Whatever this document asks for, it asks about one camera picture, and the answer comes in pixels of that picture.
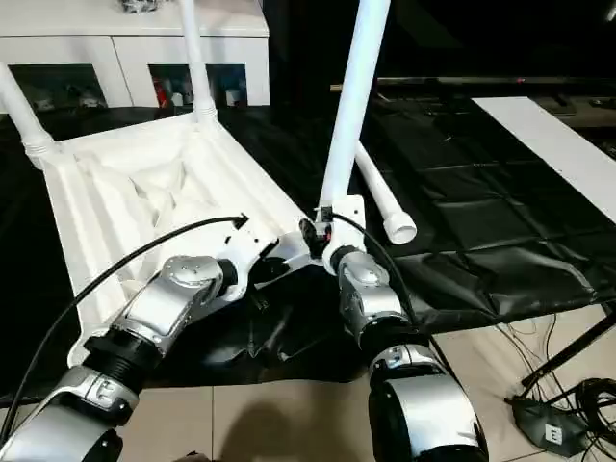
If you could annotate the white tapered table leg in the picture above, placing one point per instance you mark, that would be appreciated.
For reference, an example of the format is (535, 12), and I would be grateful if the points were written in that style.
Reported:
(351, 96)
(19, 106)
(385, 192)
(197, 62)

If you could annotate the white plastic table top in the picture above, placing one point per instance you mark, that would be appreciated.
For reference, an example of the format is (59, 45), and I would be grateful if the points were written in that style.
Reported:
(120, 192)

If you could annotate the small white jar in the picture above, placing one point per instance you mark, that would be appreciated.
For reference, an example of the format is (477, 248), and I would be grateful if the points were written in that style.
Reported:
(178, 98)
(232, 97)

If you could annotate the black work mat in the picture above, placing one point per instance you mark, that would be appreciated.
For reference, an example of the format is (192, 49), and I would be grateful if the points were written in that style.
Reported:
(481, 192)

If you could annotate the red bottle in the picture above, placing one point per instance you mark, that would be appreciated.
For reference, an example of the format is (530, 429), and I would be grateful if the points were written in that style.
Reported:
(160, 94)

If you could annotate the dark metal bar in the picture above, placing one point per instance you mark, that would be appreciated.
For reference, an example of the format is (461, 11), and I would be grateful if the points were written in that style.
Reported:
(481, 80)

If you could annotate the white flat board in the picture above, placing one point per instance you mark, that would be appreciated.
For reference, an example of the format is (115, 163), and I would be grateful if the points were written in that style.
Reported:
(544, 139)

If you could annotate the black stand pole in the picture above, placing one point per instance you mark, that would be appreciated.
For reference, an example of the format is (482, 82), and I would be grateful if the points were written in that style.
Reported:
(568, 351)

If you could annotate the black stand base with label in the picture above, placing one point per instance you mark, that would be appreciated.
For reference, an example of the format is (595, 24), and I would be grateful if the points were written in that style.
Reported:
(534, 418)

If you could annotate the dark bag of items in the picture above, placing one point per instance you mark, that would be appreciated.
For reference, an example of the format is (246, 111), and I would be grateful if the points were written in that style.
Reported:
(137, 6)

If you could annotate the white sideboard cabinet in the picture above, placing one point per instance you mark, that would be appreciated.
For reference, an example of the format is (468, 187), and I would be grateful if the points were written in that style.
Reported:
(72, 43)

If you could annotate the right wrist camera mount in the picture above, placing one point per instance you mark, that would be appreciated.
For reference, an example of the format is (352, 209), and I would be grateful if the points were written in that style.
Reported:
(346, 221)

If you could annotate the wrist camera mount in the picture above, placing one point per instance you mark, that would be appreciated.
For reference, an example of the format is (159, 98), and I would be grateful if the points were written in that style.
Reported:
(346, 221)
(245, 245)

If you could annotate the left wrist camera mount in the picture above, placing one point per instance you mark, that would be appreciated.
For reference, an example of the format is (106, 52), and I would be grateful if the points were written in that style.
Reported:
(245, 245)

